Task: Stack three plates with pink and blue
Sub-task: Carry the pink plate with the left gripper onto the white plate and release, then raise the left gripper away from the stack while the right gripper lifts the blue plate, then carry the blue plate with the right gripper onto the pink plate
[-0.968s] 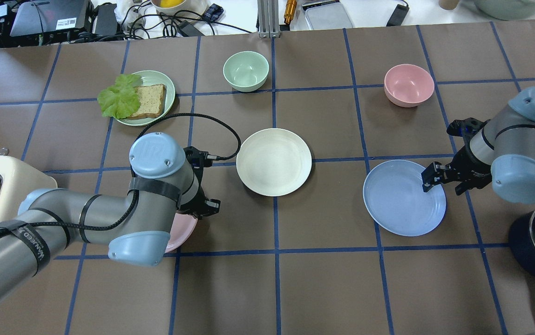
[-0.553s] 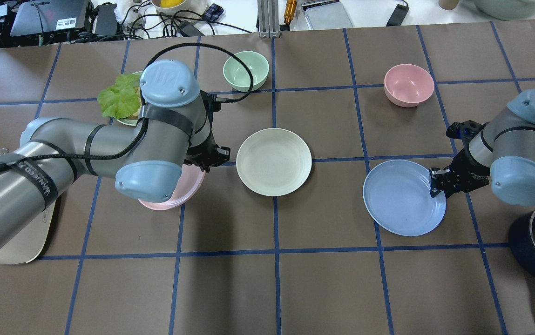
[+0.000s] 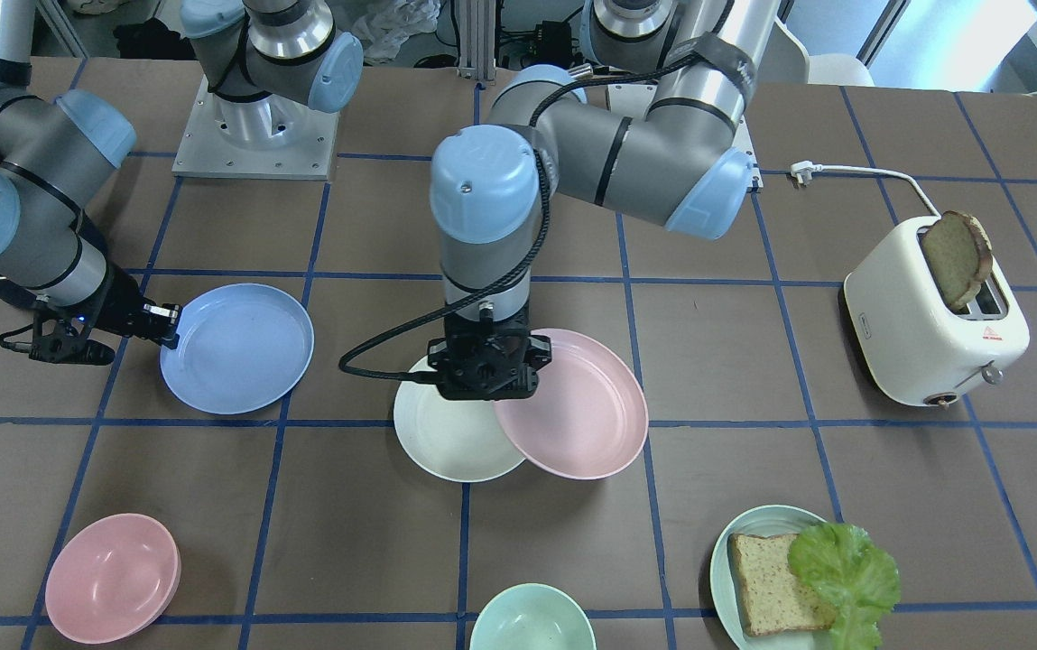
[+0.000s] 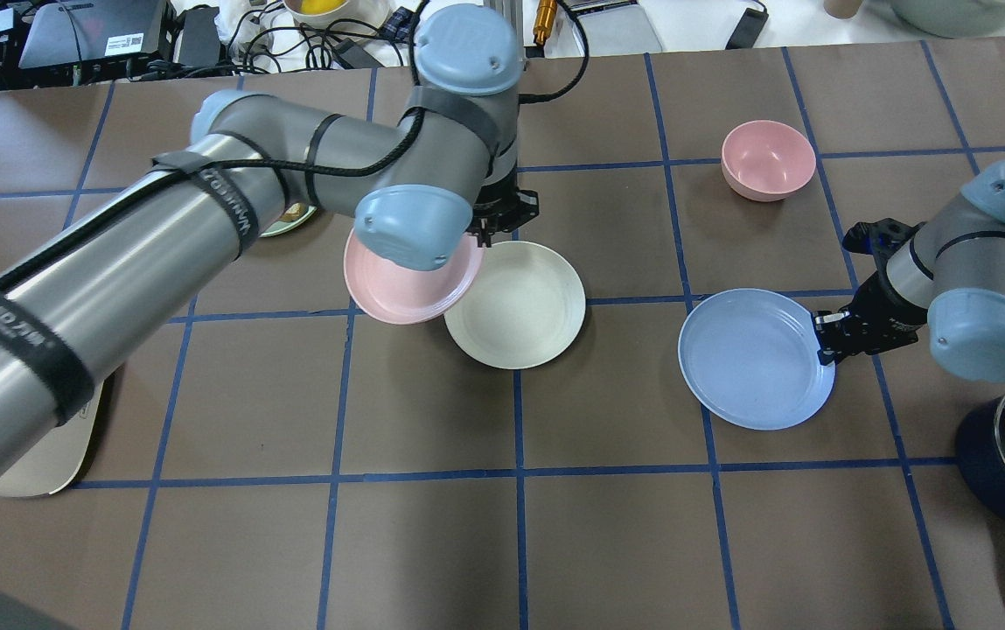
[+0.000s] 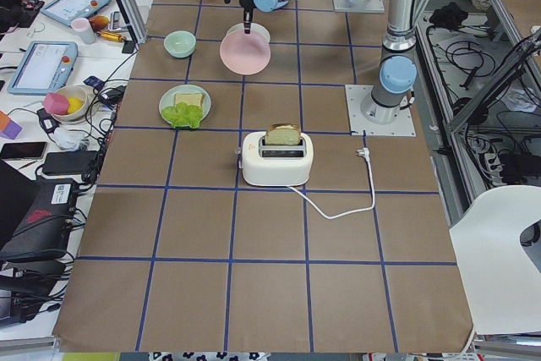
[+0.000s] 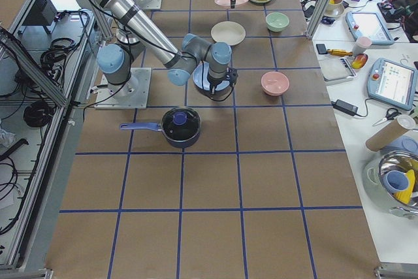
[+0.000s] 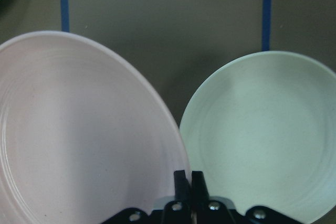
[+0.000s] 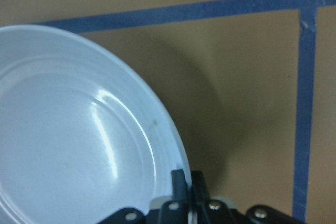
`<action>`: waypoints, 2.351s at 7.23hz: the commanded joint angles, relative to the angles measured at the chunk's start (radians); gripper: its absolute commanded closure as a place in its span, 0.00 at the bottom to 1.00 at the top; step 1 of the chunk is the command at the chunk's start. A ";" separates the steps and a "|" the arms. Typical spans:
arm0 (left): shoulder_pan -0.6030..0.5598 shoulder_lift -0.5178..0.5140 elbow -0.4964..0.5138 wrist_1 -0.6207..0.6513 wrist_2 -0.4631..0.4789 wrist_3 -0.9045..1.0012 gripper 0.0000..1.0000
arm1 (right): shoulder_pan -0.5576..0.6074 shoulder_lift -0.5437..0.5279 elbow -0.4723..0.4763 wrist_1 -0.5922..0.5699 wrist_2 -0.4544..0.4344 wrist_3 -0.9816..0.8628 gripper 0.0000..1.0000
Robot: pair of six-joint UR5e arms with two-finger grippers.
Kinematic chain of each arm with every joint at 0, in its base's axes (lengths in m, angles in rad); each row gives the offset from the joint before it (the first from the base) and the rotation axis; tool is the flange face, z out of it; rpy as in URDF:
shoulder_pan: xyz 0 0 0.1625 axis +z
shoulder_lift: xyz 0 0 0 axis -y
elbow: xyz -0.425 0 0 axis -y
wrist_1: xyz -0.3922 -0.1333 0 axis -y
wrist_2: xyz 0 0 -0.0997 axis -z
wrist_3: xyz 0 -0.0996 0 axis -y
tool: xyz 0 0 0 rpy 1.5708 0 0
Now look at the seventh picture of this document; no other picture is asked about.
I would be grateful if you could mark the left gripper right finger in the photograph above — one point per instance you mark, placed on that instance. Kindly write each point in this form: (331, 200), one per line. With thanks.
(221, 210)

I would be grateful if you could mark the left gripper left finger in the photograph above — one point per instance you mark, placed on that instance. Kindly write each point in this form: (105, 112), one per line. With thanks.
(177, 210)

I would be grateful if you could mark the pink plate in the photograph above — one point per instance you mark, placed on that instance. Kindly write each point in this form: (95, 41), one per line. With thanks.
(83, 133)

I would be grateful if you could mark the cream plate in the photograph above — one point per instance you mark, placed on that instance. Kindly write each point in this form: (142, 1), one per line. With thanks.
(262, 130)

